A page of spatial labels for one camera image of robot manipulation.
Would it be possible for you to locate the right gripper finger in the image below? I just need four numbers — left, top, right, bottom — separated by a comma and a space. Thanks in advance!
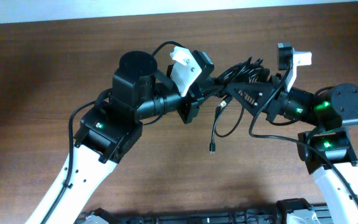
247, 67, 270, 83
224, 82, 274, 116

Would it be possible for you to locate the thick black USB cable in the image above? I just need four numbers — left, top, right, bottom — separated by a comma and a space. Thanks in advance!
216, 56, 264, 109

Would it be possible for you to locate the thin black USB cable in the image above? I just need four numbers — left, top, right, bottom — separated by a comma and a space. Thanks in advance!
209, 99, 246, 154

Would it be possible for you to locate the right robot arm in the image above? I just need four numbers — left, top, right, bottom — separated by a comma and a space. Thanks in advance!
219, 65, 358, 223

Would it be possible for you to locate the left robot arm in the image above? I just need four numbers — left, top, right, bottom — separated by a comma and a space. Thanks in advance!
28, 47, 214, 223

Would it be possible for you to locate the right camera cable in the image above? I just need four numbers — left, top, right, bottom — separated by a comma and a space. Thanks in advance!
249, 58, 358, 220

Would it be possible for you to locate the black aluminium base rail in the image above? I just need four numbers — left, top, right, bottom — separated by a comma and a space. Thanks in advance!
75, 198, 333, 224

